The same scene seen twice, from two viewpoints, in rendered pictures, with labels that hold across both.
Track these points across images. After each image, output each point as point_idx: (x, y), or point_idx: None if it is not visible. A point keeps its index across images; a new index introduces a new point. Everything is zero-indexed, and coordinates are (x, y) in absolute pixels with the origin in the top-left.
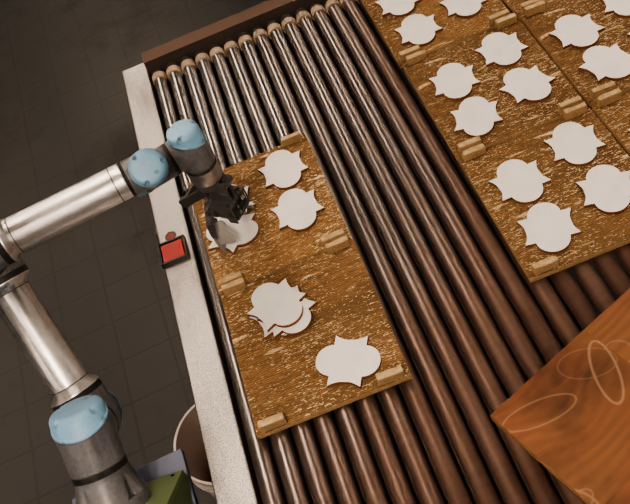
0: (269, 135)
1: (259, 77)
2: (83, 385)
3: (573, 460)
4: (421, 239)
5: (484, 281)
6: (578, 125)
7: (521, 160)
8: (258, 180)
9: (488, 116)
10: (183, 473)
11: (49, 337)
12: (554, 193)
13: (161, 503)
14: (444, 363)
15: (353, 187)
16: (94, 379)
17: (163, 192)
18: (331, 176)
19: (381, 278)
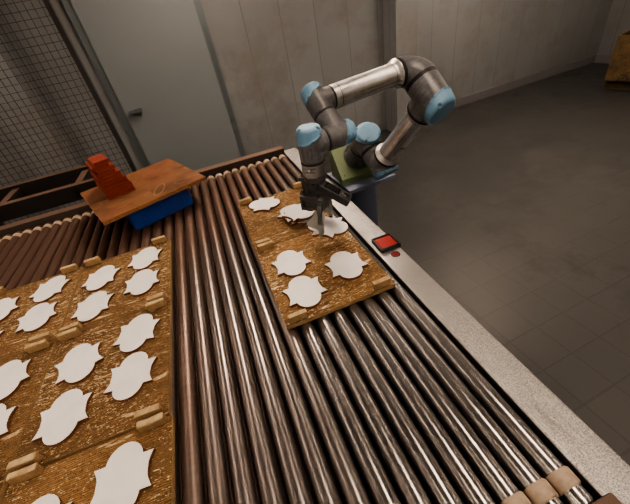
0: (328, 338)
1: (358, 433)
2: (377, 147)
3: (185, 172)
4: (215, 258)
5: (192, 241)
6: (79, 318)
7: (131, 297)
8: (326, 285)
9: (128, 329)
10: (341, 179)
11: (392, 131)
12: (129, 277)
13: (333, 150)
14: (224, 215)
15: (252, 289)
16: (376, 153)
17: (423, 285)
18: (273, 314)
19: (244, 240)
